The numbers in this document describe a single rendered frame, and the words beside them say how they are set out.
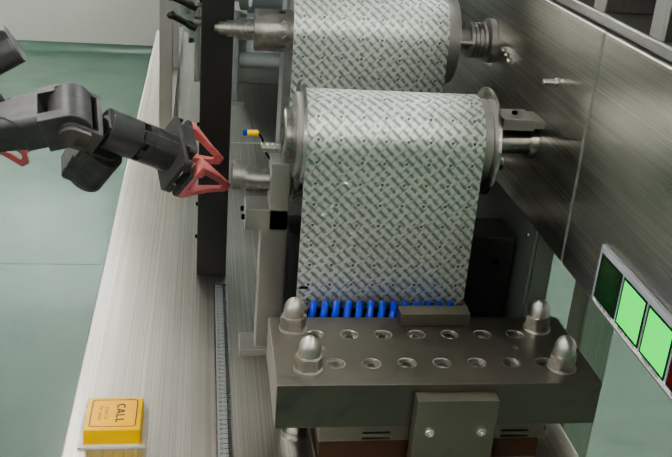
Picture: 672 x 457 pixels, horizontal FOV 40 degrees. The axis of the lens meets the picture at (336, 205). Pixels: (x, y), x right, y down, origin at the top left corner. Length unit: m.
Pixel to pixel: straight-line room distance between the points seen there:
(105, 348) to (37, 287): 2.13
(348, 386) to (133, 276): 0.61
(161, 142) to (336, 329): 0.36
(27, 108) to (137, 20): 5.56
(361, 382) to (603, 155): 0.39
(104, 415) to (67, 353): 1.89
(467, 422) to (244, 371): 0.37
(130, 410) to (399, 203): 0.44
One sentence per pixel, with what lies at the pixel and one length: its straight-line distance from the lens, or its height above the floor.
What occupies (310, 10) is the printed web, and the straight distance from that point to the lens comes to 1.38.
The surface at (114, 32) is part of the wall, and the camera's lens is 6.85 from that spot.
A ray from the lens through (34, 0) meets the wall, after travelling 6.88.
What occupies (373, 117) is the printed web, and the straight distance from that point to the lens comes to 1.18.
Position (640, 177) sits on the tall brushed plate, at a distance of 1.02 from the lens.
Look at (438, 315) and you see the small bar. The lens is 1.23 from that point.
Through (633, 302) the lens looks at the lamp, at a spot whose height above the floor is 1.20.
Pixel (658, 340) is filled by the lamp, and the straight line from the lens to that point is 0.97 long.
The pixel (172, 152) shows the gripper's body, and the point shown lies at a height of 1.19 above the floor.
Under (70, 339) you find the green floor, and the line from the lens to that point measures 3.18.
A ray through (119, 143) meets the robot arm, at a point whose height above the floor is 1.21.
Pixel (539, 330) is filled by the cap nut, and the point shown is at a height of 1.04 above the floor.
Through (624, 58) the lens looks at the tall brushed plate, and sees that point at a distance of 1.07.
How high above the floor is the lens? 1.64
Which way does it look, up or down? 23 degrees down
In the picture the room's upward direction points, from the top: 5 degrees clockwise
